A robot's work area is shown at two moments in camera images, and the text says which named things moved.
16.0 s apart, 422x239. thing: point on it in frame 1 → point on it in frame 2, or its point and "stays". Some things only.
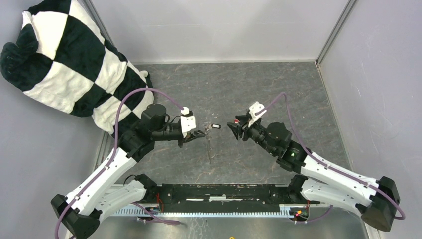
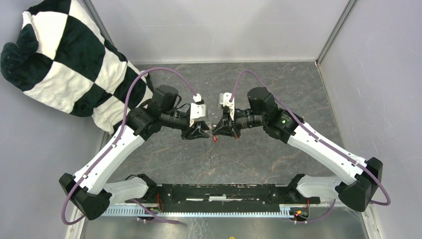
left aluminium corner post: x=90 y=7 stays
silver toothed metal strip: x=285 y=210 stays
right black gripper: x=236 y=128 → x=223 y=128
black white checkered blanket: x=60 y=58 stays
